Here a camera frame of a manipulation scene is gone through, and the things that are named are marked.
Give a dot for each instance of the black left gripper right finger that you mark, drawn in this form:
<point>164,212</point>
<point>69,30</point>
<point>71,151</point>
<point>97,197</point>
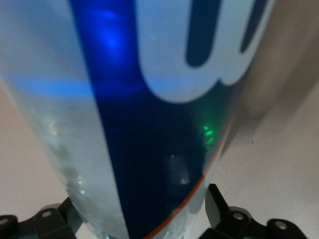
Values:
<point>239,224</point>

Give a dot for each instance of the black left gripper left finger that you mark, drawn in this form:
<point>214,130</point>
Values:
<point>37,224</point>

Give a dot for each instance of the Wilson tennis ball can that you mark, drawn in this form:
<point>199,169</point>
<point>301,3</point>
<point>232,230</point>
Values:
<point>149,124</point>

